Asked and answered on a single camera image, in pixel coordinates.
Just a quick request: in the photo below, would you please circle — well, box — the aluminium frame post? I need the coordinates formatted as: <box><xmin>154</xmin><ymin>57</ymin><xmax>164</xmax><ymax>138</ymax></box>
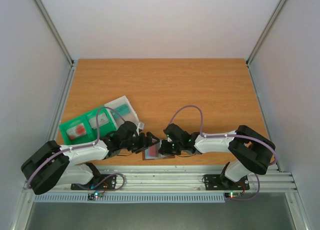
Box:
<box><xmin>33</xmin><ymin>0</ymin><xmax>74</xmax><ymax>66</ymax></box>
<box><xmin>246</xmin><ymin>0</ymin><xmax>288</xmax><ymax>68</ymax></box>

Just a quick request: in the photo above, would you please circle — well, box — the grey card in green tray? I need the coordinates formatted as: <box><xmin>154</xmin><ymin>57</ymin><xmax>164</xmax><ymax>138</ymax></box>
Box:
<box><xmin>88</xmin><ymin>113</ymin><xmax>109</xmax><ymax>129</ymax></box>

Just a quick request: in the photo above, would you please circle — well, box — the brown leather card holder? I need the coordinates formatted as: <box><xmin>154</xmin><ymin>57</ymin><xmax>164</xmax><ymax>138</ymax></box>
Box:
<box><xmin>142</xmin><ymin>143</ymin><xmax>174</xmax><ymax>160</ymax></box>

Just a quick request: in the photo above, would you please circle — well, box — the left small circuit board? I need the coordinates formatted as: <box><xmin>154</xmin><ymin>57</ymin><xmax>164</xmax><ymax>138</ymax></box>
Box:
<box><xmin>87</xmin><ymin>192</ymin><xmax>104</xmax><ymax>201</ymax></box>

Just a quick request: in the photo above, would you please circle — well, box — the white translucent tray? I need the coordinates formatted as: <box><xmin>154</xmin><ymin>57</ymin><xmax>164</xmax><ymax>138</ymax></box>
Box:
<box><xmin>105</xmin><ymin>95</ymin><xmax>140</xmax><ymax>125</ymax></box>

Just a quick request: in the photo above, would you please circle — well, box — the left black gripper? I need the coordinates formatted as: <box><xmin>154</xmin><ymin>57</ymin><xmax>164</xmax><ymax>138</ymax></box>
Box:
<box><xmin>121</xmin><ymin>132</ymin><xmax>160</xmax><ymax>154</ymax></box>

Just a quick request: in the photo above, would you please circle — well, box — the aluminium front rail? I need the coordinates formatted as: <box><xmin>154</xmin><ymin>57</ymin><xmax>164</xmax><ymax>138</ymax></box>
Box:
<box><xmin>97</xmin><ymin>165</ymin><xmax>298</xmax><ymax>193</ymax></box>

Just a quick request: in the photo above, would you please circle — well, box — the green plastic organizer tray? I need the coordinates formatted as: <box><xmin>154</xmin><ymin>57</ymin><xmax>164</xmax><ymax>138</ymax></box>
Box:
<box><xmin>59</xmin><ymin>107</ymin><xmax>117</xmax><ymax>145</ymax></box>

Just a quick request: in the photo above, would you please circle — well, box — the right small circuit board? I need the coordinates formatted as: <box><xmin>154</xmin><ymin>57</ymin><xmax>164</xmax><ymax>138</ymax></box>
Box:
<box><xmin>224</xmin><ymin>192</ymin><xmax>244</xmax><ymax>199</ymax></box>

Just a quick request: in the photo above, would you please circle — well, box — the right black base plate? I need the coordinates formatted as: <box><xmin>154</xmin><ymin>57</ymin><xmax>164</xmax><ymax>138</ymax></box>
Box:
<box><xmin>202</xmin><ymin>174</ymin><xmax>250</xmax><ymax>191</ymax></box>

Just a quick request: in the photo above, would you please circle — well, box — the right aluminium frame post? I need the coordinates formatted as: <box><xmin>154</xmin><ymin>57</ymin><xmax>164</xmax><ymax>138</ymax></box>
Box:
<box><xmin>246</xmin><ymin>0</ymin><xmax>288</xmax><ymax>68</ymax></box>

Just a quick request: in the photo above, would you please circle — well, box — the red patterned card in tray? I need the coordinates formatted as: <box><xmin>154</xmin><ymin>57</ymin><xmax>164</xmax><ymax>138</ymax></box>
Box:
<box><xmin>66</xmin><ymin>123</ymin><xmax>87</xmax><ymax>140</ymax></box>

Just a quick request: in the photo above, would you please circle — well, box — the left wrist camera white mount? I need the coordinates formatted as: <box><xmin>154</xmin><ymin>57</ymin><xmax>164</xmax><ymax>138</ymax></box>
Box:
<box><xmin>137</xmin><ymin>122</ymin><xmax>145</xmax><ymax>133</ymax></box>

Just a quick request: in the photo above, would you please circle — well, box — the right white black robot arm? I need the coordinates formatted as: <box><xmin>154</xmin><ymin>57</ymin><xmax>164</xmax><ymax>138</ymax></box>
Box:
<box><xmin>159</xmin><ymin>124</ymin><xmax>277</xmax><ymax>190</ymax></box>

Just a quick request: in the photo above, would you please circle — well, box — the slotted grey cable duct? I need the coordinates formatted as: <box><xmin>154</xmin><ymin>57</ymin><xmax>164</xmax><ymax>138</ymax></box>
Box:
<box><xmin>34</xmin><ymin>193</ymin><xmax>225</xmax><ymax>204</ymax></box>

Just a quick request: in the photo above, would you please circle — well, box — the teal card in white tray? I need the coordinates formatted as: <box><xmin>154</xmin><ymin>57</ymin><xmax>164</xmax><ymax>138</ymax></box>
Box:
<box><xmin>115</xmin><ymin>104</ymin><xmax>131</xmax><ymax>116</ymax></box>

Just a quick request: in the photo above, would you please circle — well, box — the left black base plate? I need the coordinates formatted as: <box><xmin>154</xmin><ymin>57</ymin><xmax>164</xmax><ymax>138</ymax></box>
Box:
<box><xmin>70</xmin><ymin>174</ymin><xmax>117</xmax><ymax>191</ymax></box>

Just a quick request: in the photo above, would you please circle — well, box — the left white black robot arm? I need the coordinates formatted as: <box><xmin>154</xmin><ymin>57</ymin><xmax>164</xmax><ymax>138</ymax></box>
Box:
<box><xmin>21</xmin><ymin>121</ymin><xmax>160</xmax><ymax>195</ymax></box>

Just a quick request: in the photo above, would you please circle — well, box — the left aluminium frame post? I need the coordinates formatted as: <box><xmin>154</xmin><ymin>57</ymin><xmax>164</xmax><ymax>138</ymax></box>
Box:
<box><xmin>33</xmin><ymin>0</ymin><xmax>74</xmax><ymax>66</ymax></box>

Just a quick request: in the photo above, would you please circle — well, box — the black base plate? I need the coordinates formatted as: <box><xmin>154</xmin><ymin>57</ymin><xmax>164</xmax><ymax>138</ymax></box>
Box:
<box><xmin>70</xmin><ymin>174</ymin><xmax>117</xmax><ymax>191</ymax></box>
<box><xmin>202</xmin><ymin>174</ymin><xmax>250</xmax><ymax>191</ymax></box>

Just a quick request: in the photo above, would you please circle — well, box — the small circuit board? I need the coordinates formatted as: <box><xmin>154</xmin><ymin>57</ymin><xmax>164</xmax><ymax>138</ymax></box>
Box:
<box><xmin>87</xmin><ymin>192</ymin><xmax>104</xmax><ymax>201</ymax></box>
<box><xmin>224</xmin><ymin>192</ymin><xmax>244</xmax><ymax>199</ymax></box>

